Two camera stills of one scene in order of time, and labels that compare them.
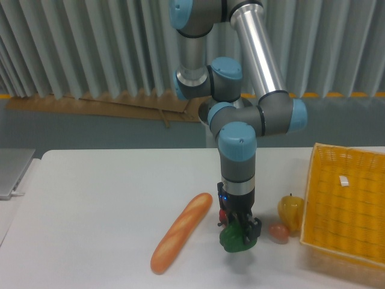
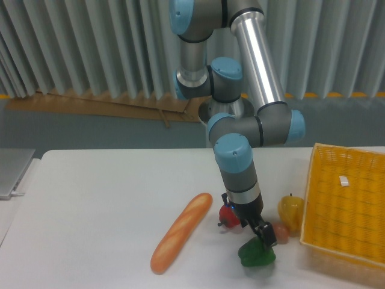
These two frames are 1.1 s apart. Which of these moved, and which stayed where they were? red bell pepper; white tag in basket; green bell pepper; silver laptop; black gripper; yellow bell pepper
Moved: green bell pepper; black gripper
Stayed: yellow bell pepper; silver laptop; white tag in basket; red bell pepper
